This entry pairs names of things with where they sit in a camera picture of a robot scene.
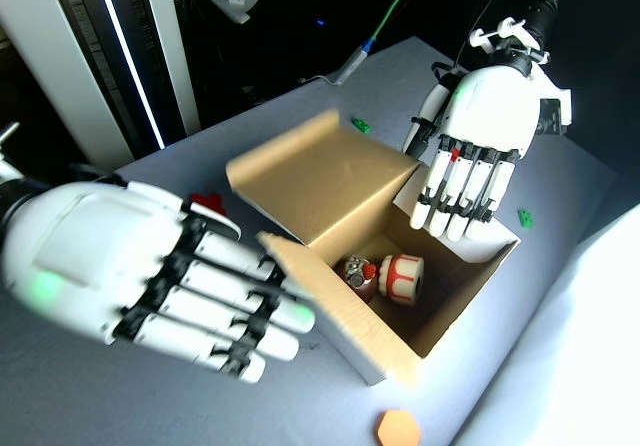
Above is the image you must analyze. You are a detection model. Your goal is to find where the narrow white pillar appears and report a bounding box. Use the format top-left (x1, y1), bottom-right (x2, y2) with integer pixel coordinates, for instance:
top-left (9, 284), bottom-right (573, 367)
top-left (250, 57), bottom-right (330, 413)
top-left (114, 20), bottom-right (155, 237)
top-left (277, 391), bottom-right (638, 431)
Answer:
top-left (138, 0), bottom-right (202, 136)

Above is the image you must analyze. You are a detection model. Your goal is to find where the red star block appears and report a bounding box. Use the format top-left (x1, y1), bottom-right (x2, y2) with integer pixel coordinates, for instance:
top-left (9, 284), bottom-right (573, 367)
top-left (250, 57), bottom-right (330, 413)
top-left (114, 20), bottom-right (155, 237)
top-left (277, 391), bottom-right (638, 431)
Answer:
top-left (189, 193), bottom-right (227, 217)

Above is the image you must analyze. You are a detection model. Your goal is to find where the green cable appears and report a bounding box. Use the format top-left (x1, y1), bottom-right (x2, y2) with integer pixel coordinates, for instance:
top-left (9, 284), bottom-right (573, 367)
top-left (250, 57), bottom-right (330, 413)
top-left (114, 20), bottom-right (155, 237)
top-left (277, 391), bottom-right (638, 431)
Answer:
top-left (371, 0), bottom-right (427, 43)

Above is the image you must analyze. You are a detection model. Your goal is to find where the orange hexagon block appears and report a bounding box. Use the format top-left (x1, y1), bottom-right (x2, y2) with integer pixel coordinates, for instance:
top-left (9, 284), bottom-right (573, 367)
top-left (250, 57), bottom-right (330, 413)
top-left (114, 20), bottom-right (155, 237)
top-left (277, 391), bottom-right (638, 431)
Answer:
top-left (376, 409), bottom-right (422, 446)

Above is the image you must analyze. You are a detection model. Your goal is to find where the white backdrop sheet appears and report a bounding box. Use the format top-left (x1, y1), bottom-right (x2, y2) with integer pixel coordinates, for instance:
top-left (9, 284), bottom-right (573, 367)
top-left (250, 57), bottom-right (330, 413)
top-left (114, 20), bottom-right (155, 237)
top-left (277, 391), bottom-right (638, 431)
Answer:
top-left (449, 198), bottom-right (640, 446)

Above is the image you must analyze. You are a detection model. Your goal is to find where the red and white toy figure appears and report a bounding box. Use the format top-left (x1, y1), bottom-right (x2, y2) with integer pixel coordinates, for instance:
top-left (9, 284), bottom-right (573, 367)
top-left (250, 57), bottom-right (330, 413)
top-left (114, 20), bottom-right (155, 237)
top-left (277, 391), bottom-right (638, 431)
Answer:
top-left (375, 253), bottom-right (426, 305)

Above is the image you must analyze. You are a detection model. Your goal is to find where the cardboard box with flaps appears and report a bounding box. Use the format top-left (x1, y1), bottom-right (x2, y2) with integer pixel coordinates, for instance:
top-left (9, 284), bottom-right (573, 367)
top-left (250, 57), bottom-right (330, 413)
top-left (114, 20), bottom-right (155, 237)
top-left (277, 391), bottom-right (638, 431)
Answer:
top-left (224, 109), bottom-right (522, 390)

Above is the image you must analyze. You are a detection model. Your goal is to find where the wide white pillar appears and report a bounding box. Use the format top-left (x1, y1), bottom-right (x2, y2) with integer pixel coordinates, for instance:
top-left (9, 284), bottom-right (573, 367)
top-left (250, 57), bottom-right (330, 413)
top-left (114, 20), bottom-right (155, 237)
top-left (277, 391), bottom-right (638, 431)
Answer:
top-left (0, 0), bottom-right (135, 177)

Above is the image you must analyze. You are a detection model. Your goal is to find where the glowing white light strip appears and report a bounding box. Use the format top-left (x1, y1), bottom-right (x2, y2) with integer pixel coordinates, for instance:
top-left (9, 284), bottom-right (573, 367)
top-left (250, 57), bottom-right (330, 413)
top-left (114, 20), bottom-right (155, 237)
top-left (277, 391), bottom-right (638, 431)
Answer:
top-left (92, 0), bottom-right (166, 150)

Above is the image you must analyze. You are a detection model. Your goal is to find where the white cable adapter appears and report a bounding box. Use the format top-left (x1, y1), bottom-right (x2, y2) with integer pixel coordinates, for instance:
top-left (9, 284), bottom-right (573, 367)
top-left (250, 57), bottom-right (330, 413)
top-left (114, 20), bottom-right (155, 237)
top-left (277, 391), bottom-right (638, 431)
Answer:
top-left (332, 38), bottom-right (377, 87)

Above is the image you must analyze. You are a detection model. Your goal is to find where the grey table cloth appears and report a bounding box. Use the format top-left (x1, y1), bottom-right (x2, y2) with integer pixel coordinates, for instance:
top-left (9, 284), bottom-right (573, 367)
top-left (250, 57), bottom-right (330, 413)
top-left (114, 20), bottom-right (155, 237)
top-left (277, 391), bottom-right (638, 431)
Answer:
top-left (0, 35), bottom-right (619, 446)

